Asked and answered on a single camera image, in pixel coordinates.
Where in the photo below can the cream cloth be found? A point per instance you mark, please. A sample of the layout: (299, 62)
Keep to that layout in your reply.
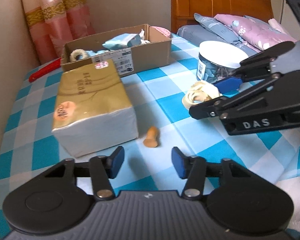
(201, 91)

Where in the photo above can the white scrunchie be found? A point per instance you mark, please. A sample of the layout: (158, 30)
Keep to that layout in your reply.
(78, 54)

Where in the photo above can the blue-grey bed sheet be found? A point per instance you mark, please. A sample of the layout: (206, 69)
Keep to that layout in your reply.
(196, 34)

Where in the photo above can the pink floral pillow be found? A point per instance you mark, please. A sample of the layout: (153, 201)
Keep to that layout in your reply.
(256, 32)

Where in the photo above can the white tissue paper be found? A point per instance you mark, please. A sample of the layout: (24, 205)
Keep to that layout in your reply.
(143, 38)

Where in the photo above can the cardboard box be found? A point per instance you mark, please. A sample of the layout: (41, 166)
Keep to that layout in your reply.
(128, 61)

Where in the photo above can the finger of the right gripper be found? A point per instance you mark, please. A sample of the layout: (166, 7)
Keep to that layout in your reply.
(256, 67)
(216, 107)

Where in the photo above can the orange earplug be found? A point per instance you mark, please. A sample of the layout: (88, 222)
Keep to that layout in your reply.
(151, 137)

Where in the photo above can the pink satin curtain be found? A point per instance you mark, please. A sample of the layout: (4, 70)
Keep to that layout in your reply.
(53, 23)

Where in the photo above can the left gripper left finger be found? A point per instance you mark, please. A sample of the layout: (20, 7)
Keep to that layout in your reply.
(102, 169)

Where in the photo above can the jar with white lid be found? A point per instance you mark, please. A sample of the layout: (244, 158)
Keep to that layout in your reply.
(216, 60)

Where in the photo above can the wooden bed headboard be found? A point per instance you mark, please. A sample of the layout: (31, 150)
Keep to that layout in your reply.
(182, 11)

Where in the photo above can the blue face mask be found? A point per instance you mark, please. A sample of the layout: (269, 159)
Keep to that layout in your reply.
(92, 53)
(122, 41)

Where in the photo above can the blue checkered tablecloth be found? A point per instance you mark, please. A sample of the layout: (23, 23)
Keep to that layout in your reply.
(28, 146)

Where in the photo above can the blue-grey pillow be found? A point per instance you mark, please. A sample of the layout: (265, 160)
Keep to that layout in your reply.
(218, 28)

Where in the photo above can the gold tissue pack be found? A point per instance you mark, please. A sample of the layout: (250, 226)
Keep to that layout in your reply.
(93, 111)

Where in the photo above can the red plastic stick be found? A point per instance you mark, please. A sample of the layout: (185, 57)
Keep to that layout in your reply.
(54, 65)

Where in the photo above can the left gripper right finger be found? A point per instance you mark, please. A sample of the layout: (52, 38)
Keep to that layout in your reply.
(193, 169)

